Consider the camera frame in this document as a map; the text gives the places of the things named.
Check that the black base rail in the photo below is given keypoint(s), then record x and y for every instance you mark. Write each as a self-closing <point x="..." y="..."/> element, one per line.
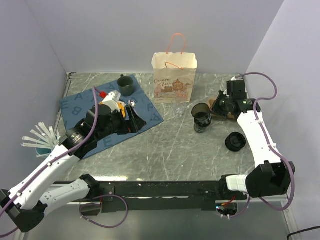
<point x="164" y="195"/>

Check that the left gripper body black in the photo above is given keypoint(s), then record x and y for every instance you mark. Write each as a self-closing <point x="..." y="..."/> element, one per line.
<point x="118" y="124"/>

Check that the brown pulp cup carrier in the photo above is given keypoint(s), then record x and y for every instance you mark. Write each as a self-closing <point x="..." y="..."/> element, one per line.
<point x="211" y="102"/>

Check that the dark takeout cup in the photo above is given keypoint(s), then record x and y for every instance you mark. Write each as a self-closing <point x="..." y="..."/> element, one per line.
<point x="200" y="127"/>
<point x="201" y="113"/>

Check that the silver spoon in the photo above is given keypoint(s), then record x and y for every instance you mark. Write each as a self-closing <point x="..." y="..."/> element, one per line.
<point x="132" y="103"/>

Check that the blue alphabet placemat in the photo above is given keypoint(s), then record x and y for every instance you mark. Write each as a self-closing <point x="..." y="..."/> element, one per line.
<point x="75" y="107"/>

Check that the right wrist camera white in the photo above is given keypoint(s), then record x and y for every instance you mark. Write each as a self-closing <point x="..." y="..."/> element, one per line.
<point x="236" y="88"/>

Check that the clear plastic cup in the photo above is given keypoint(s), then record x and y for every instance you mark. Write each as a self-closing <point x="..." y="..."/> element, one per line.
<point x="178" y="107"/>

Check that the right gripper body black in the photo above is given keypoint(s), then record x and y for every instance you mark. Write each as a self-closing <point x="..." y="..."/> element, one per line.
<point x="220" y="106"/>

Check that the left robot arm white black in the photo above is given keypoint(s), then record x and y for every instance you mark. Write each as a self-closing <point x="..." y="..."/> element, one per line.
<point x="30" y="201"/>

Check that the dark green mug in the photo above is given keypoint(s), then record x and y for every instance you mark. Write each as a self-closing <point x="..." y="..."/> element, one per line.
<point x="126" y="85"/>

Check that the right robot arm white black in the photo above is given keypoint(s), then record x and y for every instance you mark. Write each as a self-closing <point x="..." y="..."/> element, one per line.
<point x="271" y="176"/>

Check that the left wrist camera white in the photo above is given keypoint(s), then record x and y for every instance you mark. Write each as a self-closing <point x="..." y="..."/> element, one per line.
<point x="112" y="100"/>

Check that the cream paper bag orange handles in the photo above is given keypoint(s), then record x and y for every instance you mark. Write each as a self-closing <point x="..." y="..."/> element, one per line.
<point x="174" y="74"/>

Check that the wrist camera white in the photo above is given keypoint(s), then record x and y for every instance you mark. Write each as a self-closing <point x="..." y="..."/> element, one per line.
<point x="112" y="100"/>
<point x="236" y="88"/>

